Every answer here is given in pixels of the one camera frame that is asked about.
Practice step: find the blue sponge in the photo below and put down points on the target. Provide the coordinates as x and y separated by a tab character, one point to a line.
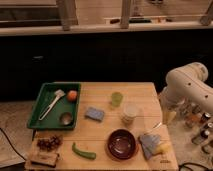
94	114

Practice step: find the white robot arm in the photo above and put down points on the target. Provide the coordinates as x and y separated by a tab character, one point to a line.
186	83

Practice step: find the green plastic cup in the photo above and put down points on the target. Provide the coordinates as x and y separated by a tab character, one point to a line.
116	99

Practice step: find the white paper cup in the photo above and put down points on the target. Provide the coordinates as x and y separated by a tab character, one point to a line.
129	113

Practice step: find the orange fruit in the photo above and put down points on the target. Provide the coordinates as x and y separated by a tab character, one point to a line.
72	95

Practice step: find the white dish brush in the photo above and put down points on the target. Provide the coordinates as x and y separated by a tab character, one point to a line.
58	95

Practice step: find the small metal cup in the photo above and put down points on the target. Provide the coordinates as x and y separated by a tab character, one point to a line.
66	118

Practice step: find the green plastic tray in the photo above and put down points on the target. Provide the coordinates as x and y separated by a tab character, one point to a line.
45	97

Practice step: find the dark red bowl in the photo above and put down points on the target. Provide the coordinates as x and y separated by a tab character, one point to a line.
121	144

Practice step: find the blue grey cloth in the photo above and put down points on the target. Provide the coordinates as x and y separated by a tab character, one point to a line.
149	144

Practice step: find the green chili pepper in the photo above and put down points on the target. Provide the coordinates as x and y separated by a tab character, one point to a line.
84	154

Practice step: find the bunch of dark grapes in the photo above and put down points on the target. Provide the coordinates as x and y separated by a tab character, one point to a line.
49	144

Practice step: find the yellow banana toy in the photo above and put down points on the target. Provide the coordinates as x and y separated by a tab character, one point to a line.
162	148

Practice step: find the brown wooden block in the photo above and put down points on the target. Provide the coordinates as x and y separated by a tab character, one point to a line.
44	158

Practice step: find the spice bottles rack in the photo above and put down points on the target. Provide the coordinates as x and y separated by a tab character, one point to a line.
197	118

